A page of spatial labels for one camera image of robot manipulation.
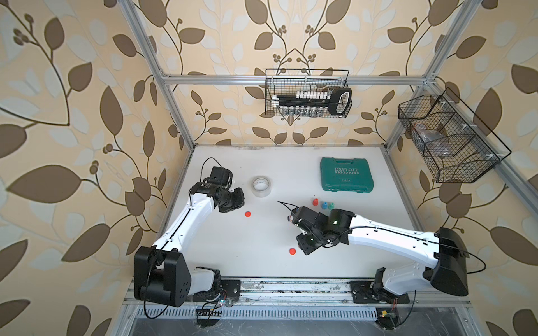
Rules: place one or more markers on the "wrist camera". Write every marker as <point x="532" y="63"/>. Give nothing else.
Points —
<point x="220" y="176"/>
<point x="303" y="217"/>

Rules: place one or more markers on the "plastic bag in basket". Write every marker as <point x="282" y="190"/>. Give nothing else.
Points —
<point x="430" y="143"/>

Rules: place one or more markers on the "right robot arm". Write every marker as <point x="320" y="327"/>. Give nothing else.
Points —
<point x="438" y="259"/>

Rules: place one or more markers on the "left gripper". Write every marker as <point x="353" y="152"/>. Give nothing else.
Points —
<point x="238" y="201"/>

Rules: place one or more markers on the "wire basket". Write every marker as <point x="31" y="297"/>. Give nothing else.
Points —
<point x="476" y="147"/>
<point x="290" y="81"/>

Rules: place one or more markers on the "back wire basket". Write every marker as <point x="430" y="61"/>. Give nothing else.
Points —
<point x="290" y="81"/>

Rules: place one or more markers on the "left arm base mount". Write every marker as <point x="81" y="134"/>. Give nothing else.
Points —
<point x="207" y="285"/>

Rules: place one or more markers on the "right wire basket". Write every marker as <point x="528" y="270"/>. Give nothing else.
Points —
<point x="476" y="147"/>

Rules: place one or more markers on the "green tool case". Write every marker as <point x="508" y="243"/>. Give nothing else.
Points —
<point x="352" y="175"/>

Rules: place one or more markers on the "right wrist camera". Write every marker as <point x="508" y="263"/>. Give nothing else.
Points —
<point x="303" y="217"/>

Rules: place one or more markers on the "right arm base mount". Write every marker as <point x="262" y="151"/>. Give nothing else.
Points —
<point x="370" y="292"/>

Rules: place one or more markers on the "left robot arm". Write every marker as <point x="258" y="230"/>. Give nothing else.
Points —
<point x="161" y="273"/>

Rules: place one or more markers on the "clear tape roll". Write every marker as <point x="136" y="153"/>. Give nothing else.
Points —
<point x="261" y="186"/>

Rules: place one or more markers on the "black white tool in basket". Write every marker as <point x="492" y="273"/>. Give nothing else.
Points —
<point x="334" y="103"/>

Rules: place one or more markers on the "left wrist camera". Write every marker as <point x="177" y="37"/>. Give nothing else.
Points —
<point x="220" y="176"/>

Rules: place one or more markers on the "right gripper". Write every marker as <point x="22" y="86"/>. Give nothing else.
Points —
<point x="305" y="247"/>

